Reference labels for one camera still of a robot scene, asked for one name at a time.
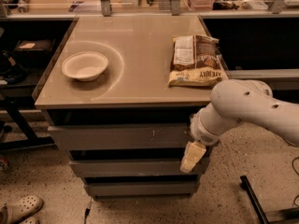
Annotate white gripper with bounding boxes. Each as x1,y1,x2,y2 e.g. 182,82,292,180
180,115,220,173

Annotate black headphones on shelf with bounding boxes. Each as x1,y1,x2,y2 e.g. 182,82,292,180
1,50,27,84

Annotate black floor cable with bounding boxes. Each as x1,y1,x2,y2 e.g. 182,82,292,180
291,156,299,207

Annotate brown yellow snack bag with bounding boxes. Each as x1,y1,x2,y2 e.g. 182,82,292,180
168,35,223,87

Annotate grey drawer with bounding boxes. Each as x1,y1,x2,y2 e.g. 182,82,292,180
49,123,193,150
84,181,199,198
68,157,211,178

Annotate black box with label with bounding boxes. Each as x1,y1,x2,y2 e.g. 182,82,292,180
14,39,54,68

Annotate grey bottom drawer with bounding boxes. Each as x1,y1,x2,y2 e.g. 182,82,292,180
84,181,199,198

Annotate grey drawer cabinet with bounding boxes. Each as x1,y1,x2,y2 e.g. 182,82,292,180
32,14,230,203

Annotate grey top drawer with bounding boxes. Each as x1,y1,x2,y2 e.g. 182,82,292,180
49,123,193,150

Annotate white perforated clog shoe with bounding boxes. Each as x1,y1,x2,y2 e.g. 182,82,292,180
0,195,43,224

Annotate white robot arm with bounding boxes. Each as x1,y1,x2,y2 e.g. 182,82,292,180
180,79,299,173

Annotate white paper bowl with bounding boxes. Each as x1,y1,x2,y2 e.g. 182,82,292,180
62,51,108,81

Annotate grey middle drawer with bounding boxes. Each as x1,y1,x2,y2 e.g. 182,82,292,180
68,157,211,178

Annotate black metal stand leg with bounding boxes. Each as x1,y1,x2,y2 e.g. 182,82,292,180
240,175,299,224

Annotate black table frame leg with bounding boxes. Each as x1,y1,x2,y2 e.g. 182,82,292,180
0,97,54,151

